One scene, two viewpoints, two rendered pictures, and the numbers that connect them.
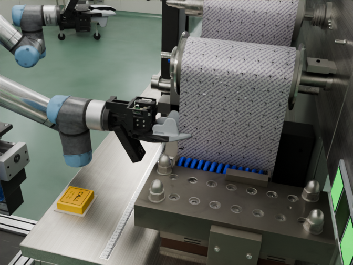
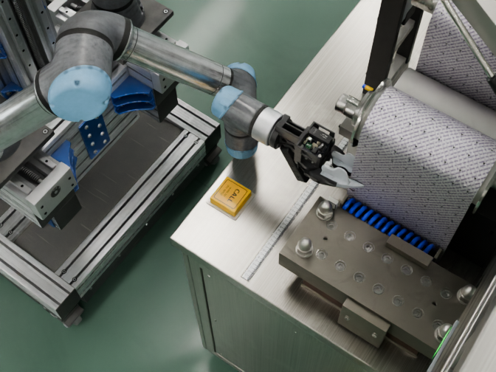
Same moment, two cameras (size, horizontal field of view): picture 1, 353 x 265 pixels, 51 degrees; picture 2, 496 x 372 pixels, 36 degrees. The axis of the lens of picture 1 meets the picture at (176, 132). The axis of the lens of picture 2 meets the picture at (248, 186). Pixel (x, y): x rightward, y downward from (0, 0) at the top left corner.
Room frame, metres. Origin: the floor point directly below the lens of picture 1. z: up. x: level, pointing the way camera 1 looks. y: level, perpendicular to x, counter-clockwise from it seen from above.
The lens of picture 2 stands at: (-0.01, -0.10, 2.46)
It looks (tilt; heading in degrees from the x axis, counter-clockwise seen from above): 62 degrees down; 23
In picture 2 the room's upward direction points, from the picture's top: 1 degrees counter-clockwise
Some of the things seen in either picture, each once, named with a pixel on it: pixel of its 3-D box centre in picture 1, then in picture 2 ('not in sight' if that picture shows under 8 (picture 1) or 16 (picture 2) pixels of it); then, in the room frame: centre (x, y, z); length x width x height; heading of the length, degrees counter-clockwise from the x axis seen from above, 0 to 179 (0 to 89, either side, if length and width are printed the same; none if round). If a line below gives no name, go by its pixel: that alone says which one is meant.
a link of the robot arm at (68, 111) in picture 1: (72, 112); (240, 111); (0.83, 0.27, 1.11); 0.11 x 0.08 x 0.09; 77
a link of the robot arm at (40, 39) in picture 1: (33, 44); not in sight; (1.34, 0.55, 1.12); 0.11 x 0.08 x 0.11; 11
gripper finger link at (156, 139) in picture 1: (152, 134); (320, 171); (0.76, 0.06, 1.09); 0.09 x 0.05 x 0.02; 76
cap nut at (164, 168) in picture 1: (164, 163); (325, 208); (0.70, 0.03, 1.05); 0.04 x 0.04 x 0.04
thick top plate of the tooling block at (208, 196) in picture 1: (232, 208); (381, 279); (0.61, -0.13, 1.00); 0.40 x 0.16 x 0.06; 77
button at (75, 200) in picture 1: (75, 200); (230, 196); (0.72, 0.25, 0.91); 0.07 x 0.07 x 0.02; 77
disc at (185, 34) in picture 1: (182, 63); (370, 112); (0.83, -0.01, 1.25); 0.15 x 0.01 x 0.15; 167
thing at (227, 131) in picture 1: (227, 134); (402, 201); (0.74, -0.12, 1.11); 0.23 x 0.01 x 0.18; 77
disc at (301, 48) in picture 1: (296, 77); (493, 178); (0.77, -0.26, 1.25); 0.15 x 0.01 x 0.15; 167
